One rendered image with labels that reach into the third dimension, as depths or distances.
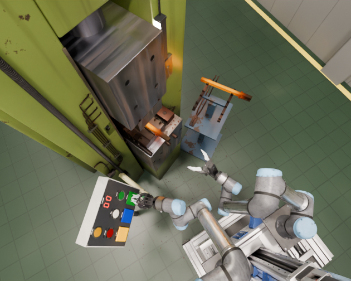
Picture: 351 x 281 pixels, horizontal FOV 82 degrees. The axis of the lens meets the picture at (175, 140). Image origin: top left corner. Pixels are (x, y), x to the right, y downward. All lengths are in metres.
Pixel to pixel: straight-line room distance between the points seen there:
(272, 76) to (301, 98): 0.48
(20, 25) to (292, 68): 3.19
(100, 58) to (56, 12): 0.18
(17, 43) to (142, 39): 0.38
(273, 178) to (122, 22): 0.94
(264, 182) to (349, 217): 1.93
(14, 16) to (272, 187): 1.09
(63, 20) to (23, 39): 0.12
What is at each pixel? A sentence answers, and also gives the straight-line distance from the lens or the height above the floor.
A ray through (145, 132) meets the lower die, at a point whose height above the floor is 0.99.
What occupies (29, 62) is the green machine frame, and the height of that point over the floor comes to 1.83.
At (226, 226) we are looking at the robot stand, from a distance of 2.11.
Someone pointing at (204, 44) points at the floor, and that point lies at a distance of 3.34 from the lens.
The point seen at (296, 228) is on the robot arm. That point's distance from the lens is 1.43.
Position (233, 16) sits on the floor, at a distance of 3.87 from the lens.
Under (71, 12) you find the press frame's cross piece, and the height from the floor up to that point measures 1.87.
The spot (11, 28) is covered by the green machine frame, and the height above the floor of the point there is 1.92.
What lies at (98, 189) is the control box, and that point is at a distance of 1.18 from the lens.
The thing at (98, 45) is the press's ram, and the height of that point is 1.72.
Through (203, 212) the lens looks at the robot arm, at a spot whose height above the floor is 1.19.
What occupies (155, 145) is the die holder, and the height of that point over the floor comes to 0.92.
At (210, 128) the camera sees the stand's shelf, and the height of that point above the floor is 0.68.
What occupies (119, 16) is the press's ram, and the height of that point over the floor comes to 1.72.
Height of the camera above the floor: 2.28
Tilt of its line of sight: 69 degrees down
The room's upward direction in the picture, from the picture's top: 1 degrees clockwise
